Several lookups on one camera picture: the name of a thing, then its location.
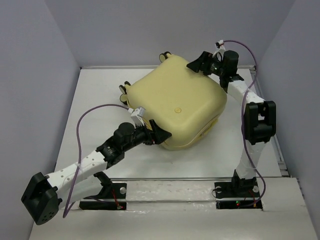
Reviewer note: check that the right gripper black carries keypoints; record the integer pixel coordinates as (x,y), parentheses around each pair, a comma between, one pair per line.
(206,58)

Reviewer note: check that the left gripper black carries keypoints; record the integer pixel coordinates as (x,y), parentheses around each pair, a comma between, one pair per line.
(156,136)

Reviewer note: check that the yellow hard-shell suitcase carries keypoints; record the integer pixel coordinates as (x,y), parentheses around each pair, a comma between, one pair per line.
(180,101)

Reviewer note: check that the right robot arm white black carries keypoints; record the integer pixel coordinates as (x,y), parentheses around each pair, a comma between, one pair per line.
(258,120)

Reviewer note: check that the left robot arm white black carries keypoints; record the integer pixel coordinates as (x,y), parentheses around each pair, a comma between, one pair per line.
(46,194)

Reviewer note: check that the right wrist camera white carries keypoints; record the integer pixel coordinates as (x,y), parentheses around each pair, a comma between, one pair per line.
(220,47)

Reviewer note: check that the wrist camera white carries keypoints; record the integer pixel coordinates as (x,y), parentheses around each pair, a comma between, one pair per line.
(220,47)
(137,115)

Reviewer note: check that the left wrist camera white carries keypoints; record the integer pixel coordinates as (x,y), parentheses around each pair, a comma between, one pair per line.
(137,115)

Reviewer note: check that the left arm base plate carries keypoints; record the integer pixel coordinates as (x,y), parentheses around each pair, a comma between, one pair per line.
(107,200)

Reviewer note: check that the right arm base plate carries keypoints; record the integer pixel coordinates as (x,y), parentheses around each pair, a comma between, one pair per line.
(229,198)

